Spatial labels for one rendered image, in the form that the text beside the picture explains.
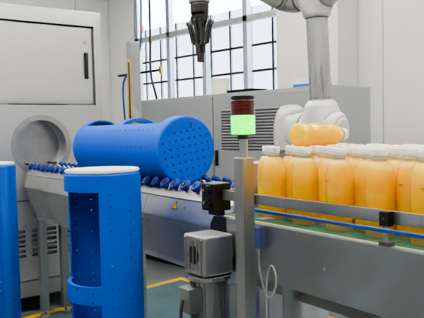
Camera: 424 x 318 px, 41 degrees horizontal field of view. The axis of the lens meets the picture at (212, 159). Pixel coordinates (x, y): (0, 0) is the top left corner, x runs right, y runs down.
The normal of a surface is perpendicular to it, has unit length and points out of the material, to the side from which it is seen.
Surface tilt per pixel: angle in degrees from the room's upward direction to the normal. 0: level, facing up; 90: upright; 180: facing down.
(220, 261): 90
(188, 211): 71
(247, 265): 90
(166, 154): 90
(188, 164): 90
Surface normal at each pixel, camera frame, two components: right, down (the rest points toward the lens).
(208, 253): 0.58, 0.03
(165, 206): -0.77, -0.29
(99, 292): 0.01, 0.05
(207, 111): -0.73, 0.05
